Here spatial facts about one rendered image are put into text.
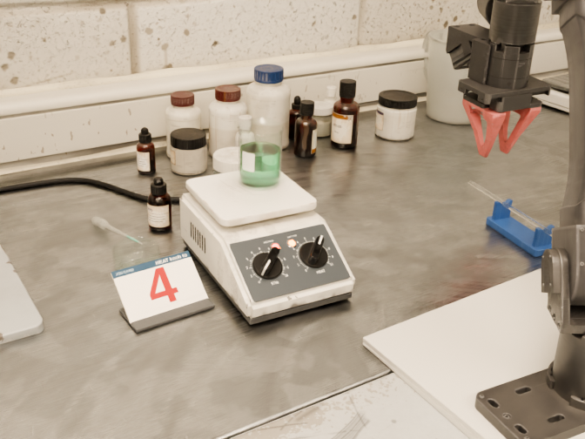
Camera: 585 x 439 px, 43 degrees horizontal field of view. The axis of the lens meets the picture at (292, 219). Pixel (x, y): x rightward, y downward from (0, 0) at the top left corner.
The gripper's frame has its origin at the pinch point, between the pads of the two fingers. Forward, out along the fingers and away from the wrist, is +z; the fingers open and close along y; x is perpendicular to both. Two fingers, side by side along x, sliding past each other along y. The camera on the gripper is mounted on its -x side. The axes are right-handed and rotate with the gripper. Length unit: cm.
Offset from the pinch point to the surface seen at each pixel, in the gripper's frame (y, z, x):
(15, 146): 58, 4, -34
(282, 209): 33.8, -0.6, 6.5
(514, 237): 2.6, 8.2, 9.4
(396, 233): 15.5, 8.8, 1.7
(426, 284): 18.8, 8.6, 13.9
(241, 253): 39.8, 2.1, 9.4
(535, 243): 2.1, 7.5, 12.6
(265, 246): 36.9, 2.0, 9.0
